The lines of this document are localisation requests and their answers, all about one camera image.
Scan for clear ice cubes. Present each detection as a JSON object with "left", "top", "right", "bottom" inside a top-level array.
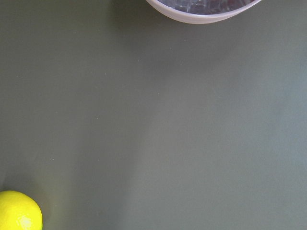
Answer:
[{"left": 159, "top": 0, "right": 255, "bottom": 15}]

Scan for yellow lemon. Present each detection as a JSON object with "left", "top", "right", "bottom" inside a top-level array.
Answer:
[{"left": 0, "top": 190, "right": 43, "bottom": 230}]

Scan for pink bowl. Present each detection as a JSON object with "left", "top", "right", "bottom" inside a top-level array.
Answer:
[{"left": 146, "top": 0, "right": 260, "bottom": 24}]

